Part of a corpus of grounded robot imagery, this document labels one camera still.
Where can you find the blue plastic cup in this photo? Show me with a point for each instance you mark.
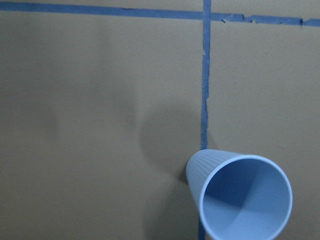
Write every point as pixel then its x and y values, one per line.
pixel 239 196

